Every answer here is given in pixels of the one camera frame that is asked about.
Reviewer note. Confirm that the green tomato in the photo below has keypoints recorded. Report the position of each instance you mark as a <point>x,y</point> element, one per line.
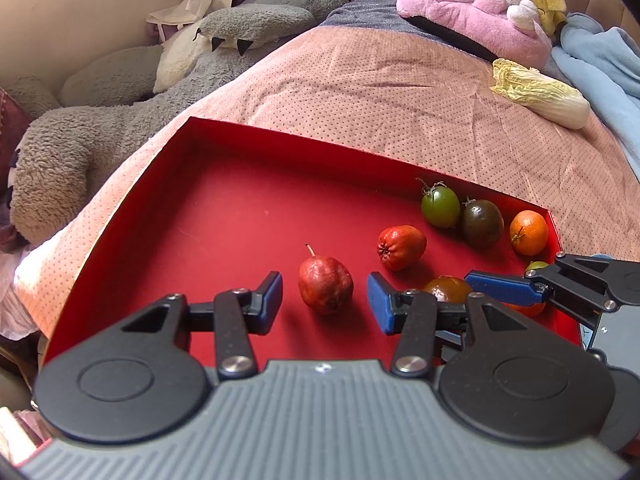
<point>441,208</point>

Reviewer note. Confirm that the red pear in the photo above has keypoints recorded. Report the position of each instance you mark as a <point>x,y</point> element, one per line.
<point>325,285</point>

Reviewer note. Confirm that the white paper bag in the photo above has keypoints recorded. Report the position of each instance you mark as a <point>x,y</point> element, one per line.
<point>200,1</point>

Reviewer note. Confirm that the pink plush rabbit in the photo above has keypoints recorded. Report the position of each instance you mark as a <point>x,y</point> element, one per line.
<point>450,15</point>

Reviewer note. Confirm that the grey plush toy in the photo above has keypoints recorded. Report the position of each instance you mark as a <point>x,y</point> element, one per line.
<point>75,135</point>

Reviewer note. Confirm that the napa cabbage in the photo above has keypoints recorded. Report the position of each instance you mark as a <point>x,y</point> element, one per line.
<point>545,97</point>

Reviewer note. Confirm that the red tray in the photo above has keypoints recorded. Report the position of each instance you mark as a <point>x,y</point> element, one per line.
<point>225,220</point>

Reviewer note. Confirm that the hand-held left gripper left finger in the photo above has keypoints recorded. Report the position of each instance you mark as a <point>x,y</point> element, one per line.
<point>274,296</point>

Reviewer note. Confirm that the dark brown tomato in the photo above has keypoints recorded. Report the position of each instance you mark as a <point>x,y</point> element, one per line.
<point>482,223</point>

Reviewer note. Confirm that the red wrinkled tomato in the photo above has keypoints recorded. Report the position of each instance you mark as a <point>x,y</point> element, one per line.
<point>400,248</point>

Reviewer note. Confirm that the grey blue blanket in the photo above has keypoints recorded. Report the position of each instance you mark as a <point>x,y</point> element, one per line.
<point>365,10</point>

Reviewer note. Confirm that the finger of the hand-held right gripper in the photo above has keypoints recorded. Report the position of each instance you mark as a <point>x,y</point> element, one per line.
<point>500,287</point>

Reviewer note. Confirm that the brown orange tomato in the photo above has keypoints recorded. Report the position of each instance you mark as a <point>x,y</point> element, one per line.
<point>446,290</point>

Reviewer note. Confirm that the light blue blanket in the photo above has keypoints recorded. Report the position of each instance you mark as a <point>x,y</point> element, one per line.
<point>610,75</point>

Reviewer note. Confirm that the orange green tangerine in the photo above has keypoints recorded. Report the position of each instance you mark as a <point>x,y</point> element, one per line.
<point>530,309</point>

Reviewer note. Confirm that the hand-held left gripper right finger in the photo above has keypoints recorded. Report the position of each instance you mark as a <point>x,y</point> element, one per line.
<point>377,306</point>

